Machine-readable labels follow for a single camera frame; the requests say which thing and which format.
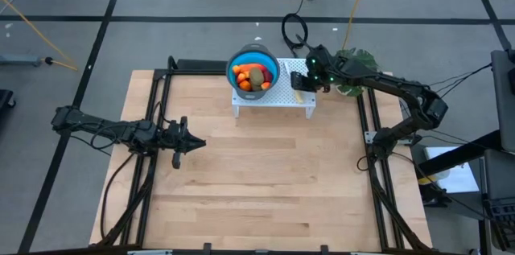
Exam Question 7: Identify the black base power cable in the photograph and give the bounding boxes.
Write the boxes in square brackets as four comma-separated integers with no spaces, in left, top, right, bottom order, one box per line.
[98,150,138,240]

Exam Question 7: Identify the white perforated metal riser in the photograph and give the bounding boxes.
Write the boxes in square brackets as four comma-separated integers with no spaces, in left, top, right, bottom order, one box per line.
[231,57,318,120]

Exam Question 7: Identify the grey stand foot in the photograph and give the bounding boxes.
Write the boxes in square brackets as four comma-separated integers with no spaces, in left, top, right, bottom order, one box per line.
[0,54,43,68]

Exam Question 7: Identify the black desk beam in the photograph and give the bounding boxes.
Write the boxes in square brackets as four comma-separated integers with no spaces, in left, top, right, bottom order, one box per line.
[414,129,504,175]

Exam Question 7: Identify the black coiled power cable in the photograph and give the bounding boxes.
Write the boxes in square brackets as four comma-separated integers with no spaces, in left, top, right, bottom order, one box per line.
[280,0,314,58]

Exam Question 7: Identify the black equipment base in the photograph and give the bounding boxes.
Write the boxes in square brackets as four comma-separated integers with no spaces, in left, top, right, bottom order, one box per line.
[0,88,17,110]

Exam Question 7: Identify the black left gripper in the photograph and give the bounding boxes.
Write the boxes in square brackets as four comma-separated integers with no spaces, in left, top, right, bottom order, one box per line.
[162,115,208,170]

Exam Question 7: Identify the black keyboard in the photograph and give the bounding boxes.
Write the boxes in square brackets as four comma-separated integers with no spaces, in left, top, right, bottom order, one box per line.
[482,196,515,253]

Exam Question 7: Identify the yellow floor cable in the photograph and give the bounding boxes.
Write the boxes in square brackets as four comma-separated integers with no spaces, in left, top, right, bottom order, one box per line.
[0,0,80,72]

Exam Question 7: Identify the black aluminium rig frame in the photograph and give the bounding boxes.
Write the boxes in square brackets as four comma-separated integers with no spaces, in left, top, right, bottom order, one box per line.
[96,56,434,255]

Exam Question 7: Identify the blue collapsible bowl grey rim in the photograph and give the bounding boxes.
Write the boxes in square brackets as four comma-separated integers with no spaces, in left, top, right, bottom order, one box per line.
[225,43,282,101]

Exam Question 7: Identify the yellow hanging cable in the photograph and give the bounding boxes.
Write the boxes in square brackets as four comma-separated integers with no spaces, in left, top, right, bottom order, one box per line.
[341,0,375,51]

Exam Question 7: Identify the knife with cream handle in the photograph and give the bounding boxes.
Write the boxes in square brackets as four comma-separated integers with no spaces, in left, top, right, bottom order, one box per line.
[283,60,305,105]

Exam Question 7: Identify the potted green leafy plant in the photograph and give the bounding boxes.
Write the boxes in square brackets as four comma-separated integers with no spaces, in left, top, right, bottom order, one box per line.
[336,47,380,98]

